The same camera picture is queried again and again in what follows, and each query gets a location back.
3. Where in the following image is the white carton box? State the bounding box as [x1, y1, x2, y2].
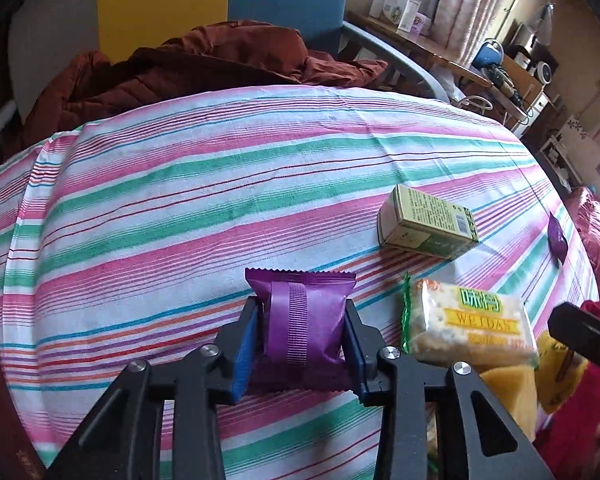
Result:
[370, 0, 424, 33]

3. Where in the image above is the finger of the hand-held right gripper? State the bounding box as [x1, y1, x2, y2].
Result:
[548, 302, 600, 376]

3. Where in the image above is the striped bedsheet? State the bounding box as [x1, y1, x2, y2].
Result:
[0, 85, 596, 480]

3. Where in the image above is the wooden table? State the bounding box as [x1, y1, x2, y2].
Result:
[347, 7, 493, 86]

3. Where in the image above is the wooden cabinet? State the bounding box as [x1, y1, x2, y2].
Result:
[500, 52, 566, 133]

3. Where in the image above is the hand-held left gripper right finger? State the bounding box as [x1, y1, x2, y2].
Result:
[344, 300, 556, 480]

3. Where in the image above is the brown jacket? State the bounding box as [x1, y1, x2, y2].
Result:
[22, 20, 388, 148]

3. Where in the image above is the purple snack packet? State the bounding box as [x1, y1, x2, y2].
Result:
[244, 267, 357, 393]
[547, 211, 567, 267]

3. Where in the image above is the white fan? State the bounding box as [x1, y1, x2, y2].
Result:
[532, 60, 557, 84]

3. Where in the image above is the red blanket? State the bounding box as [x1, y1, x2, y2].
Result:
[545, 185, 600, 480]

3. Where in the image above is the yellow patterned sock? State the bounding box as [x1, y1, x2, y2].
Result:
[535, 330, 588, 413]

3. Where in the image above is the cracker packet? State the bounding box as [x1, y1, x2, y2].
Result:
[400, 271, 540, 368]

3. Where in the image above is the blue yellow grey armchair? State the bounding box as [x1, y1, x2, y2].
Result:
[0, 0, 451, 161]

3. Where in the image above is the floral curtain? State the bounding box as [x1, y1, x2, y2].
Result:
[432, 0, 531, 63]

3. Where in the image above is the blue folding chair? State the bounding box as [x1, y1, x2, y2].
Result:
[472, 40, 506, 72]

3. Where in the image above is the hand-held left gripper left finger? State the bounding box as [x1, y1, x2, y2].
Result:
[45, 297, 260, 480]

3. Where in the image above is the small green medicine box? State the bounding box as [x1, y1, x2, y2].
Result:
[377, 184, 480, 260]

